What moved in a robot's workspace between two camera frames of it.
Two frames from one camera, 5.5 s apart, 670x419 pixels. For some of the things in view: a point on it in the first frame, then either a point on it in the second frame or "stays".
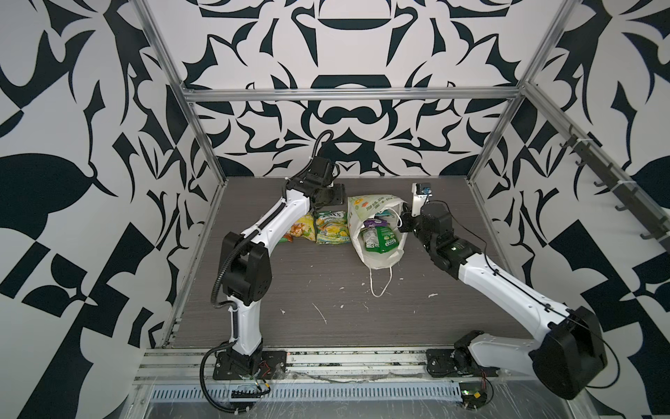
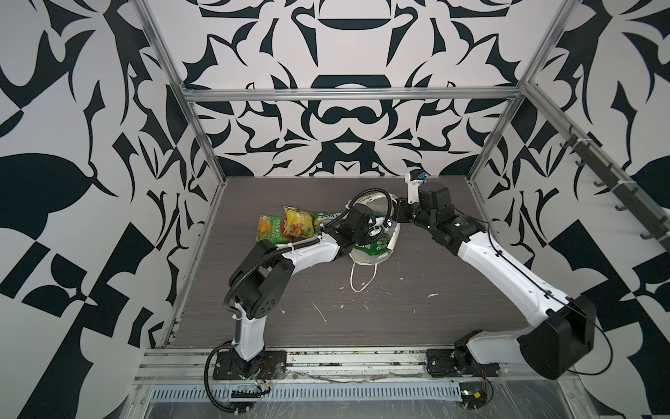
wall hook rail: (616, 181) stays
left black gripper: (340, 194) → (371, 239)
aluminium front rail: (170, 364) stays
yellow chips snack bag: (304, 227) stays
